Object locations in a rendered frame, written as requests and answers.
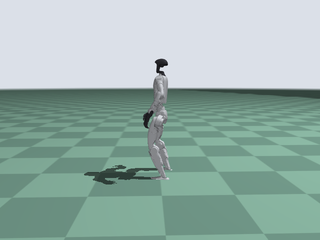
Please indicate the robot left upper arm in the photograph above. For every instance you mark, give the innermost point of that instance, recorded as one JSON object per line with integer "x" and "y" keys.
{"x": 159, "y": 84}

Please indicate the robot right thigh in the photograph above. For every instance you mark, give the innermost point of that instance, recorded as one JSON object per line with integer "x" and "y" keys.
{"x": 159, "y": 143}

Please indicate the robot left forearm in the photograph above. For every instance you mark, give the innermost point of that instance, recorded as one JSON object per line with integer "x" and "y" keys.
{"x": 155, "y": 103}

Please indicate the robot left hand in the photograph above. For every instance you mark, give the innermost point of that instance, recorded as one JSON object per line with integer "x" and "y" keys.
{"x": 147, "y": 118}

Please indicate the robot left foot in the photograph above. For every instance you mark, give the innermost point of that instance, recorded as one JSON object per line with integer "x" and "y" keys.
{"x": 159, "y": 178}

